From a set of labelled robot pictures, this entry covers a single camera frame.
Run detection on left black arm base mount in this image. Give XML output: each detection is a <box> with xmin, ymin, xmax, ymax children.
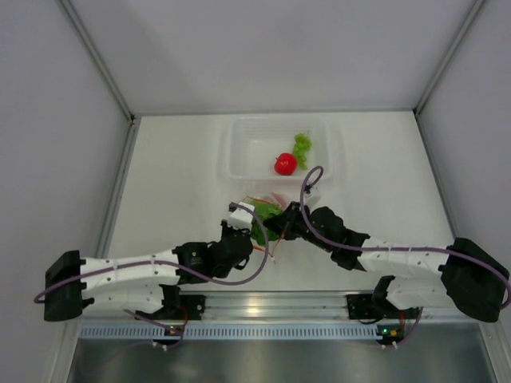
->
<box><xmin>166</xmin><ymin>294</ymin><xmax>206</xmax><ymax>321</ymax></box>

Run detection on pink fake peach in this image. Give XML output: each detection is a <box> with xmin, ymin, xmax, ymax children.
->
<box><xmin>271</xmin><ymin>192</ymin><xmax>289</xmax><ymax>208</ymax></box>

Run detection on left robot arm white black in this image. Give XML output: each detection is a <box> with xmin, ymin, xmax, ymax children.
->
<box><xmin>37</xmin><ymin>221</ymin><xmax>253</xmax><ymax>322</ymax></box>

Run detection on white slotted cable duct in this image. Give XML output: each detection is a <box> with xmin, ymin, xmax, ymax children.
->
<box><xmin>79</xmin><ymin>323</ymin><xmax>400</xmax><ymax>341</ymax></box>

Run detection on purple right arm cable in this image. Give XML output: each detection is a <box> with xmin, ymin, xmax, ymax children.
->
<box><xmin>299</xmin><ymin>165</ymin><xmax>511</xmax><ymax>312</ymax></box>

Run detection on white perforated plastic basket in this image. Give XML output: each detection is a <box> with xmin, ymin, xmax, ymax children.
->
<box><xmin>219</xmin><ymin>115</ymin><xmax>334</xmax><ymax>184</ymax></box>

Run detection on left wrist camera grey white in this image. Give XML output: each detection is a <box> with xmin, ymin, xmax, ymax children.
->
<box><xmin>227</xmin><ymin>202</ymin><xmax>255</xmax><ymax>231</ymax></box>

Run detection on aluminium mounting rail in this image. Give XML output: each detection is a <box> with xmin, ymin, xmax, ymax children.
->
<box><xmin>175</xmin><ymin>290</ymin><xmax>486</xmax><ymax>320</ymax></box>

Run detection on red fake apple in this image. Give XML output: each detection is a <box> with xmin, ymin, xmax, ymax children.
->
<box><xmin>274</xmin><ymin>152</ymin><xmax>298</xmax><ymax>176</ymax></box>

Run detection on clear zip bag orange seal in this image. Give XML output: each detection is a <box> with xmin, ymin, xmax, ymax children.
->
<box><xmin>239</xmin><ymin>191</ymin><xmax>292</xmax><ymax>263</ymax></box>

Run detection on green fake grapes bunch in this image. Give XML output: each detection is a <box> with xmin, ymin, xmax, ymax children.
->
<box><xmin>292</xmin><ymin>133</ymin><xmax>312</xmax><ymax>170</ymax></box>

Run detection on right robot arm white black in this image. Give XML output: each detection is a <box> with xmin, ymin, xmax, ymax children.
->
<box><xmin>263</xmin><ymin>202</ymin><xmax>510</xmax><ymax>323</ymax></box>

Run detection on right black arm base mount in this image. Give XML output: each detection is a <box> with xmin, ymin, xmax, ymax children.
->
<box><xmin>346</xmin><ymin>294</ymin><xmax>399</xmax><ymax>322</ymax></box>

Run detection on green fake lettuce leaf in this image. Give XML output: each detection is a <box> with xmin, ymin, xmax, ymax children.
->
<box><xmin>249</xmin><ymin>203</ymin><xmax>284</xmax><ymax>247</ymax></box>

